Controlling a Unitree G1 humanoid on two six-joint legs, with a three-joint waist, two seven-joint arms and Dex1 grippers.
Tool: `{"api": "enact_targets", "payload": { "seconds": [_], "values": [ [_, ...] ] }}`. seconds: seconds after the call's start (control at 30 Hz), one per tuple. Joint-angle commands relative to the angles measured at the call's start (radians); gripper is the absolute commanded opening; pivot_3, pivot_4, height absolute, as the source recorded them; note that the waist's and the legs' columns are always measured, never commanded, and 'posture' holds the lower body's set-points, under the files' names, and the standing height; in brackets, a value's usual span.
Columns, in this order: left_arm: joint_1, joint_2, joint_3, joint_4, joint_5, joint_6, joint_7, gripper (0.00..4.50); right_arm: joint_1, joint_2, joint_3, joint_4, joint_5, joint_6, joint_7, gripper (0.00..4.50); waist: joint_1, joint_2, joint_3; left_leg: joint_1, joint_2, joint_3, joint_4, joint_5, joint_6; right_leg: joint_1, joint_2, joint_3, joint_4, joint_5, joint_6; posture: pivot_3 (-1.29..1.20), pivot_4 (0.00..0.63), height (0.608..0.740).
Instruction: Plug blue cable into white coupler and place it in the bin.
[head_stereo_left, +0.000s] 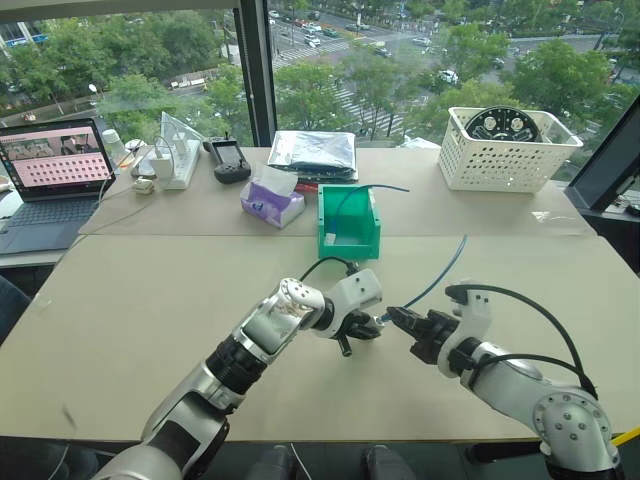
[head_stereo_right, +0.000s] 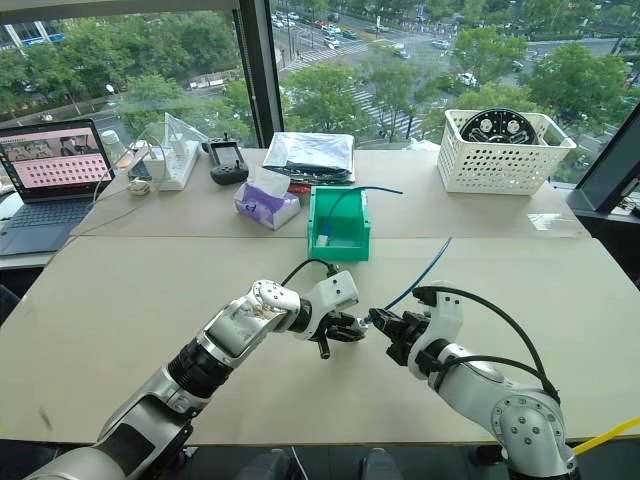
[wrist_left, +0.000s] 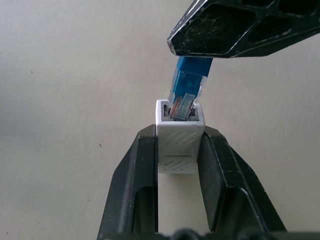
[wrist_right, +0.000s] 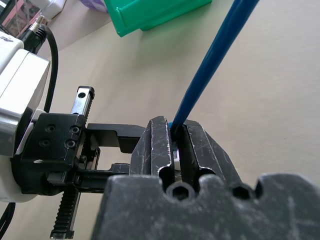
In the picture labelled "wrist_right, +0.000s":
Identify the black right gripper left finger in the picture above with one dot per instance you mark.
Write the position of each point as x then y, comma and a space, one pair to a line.
146, 152

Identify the purple package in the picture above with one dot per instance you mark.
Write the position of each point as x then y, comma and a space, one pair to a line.
93, 4

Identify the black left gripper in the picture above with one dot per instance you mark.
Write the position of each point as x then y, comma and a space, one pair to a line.
53, 150

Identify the white box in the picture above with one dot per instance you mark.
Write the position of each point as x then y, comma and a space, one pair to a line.
53, 7

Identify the clear pink storage box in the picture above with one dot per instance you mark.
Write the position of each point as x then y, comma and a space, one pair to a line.
20, 13

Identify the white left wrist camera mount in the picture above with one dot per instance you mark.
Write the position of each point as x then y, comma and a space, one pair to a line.
20, 82

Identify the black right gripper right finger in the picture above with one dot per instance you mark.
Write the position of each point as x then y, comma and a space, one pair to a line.
207, 152

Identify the green plastic bin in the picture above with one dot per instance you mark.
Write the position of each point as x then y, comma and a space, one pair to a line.
145, 13

